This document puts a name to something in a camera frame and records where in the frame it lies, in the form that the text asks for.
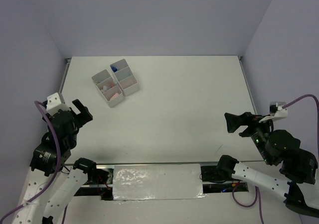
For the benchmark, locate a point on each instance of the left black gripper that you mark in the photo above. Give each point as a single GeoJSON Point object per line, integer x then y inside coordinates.
{"type": "Point", "coordinates": [85, 116]}

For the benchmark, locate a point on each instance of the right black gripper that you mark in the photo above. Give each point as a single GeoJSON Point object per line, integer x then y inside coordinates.
{"type": "Point", "coordinates": [247, 118]}

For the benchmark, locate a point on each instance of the clear bottle blue cap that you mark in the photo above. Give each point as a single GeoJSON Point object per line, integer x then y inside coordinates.
{"type": "Point", "coordinates": [114, 69]}

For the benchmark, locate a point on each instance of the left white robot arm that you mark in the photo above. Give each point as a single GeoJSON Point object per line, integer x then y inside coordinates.
{"type": "Point", "coordinates": [41, 204]}

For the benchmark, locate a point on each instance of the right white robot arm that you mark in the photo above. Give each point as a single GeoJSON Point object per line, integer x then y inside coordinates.
{"type": "Point", "coordinates": [299, 191]}

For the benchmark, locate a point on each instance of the left white divided container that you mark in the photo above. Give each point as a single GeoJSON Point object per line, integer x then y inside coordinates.
{"type": "Point", "coordinates": [104, 78]}

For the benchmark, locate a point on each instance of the white divided container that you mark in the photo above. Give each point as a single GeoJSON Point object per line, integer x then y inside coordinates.
{"type": "Point", "coordinates": [104, 78]}
{"type": "Point", "coordinates": [125, 78]}

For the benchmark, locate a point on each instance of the right white divided container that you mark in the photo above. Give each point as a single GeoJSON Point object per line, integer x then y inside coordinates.
{"type": "Point", "coordinates": [125, 78]}

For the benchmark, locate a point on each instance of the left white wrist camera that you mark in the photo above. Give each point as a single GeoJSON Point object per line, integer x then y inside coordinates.
{"type": "Point", "coordinates": [56, 102]}

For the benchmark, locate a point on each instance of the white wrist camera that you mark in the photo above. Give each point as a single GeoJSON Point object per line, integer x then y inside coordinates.
{"type": "Point", "coordinates": [276, 112]}
{"type": "Point", "coordinates": [56, 102]}

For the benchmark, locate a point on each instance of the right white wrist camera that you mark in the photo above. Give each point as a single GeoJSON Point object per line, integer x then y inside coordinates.
{"type": "Point", "coordinates": [276, 112]}

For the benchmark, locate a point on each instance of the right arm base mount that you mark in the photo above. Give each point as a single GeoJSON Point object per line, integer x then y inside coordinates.
{"type": "Point", "coordinates": [214, 182]}

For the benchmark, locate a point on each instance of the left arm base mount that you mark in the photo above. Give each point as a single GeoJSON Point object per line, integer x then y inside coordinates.
{"type": "Point", "coordinates": [99, 181]}

